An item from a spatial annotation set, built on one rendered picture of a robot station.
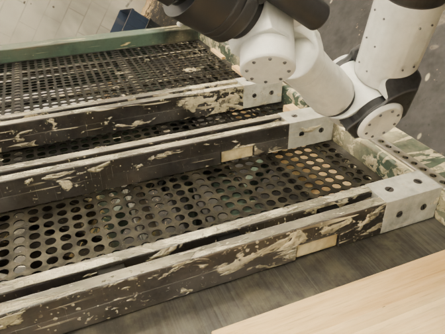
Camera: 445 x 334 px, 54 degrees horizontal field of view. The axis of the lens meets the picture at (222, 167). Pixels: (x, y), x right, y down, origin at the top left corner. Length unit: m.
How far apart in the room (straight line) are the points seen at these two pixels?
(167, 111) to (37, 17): 4.48
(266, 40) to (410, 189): 0.45
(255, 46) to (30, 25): 5.14
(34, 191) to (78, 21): 4.80
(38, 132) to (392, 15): 0.84
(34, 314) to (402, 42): 0.61
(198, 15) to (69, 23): 5.18
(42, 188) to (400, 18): 0.69
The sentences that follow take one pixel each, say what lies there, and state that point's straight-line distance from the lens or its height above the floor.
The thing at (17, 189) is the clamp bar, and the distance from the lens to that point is 0.92.
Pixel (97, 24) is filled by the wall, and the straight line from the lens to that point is 5.70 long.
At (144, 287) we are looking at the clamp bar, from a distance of 0.66.
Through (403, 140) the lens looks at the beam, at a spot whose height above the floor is 0.84.
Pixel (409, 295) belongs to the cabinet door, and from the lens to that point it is 0.72.
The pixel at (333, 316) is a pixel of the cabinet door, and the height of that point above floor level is 1.15.
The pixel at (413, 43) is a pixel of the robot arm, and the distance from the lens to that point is 0.66.
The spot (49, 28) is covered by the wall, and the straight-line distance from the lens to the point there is 5.60.
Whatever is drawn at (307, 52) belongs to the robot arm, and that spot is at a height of 1.32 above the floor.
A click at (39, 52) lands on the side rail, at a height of 1.42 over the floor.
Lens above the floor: 1.68
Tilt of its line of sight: 34 degrees down
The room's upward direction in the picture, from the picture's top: 66 degrees counter-clockwise
